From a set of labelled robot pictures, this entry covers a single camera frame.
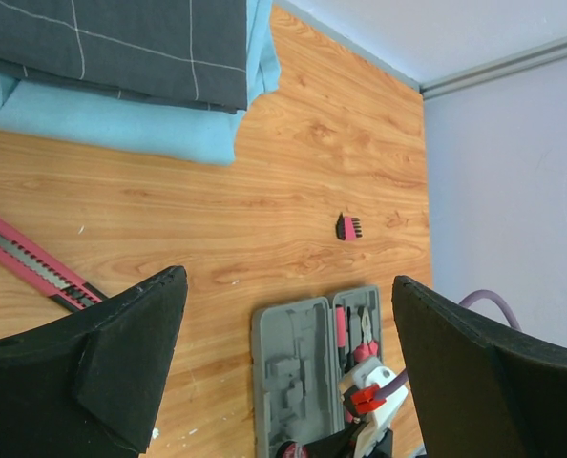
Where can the grey plastic tool case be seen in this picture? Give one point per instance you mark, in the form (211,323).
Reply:
(296,368)

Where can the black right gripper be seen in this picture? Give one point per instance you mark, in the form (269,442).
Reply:
(381,443)

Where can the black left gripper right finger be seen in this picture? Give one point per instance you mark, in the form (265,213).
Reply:
(480,388)

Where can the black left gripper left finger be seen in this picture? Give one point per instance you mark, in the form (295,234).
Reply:
(91,384)

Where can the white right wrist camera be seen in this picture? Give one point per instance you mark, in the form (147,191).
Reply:
(372,394)

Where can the pink utility knife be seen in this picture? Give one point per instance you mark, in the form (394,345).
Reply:
(32,264)

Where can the dark grey checked cloth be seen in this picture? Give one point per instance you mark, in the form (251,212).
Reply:
(180,53)

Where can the light blue folded cloth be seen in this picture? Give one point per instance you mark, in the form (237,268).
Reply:
(206,136)

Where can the pink hex key set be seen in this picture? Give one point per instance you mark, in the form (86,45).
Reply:
(348,228)

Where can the pink black pliers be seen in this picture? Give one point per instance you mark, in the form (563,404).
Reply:
(363,343)

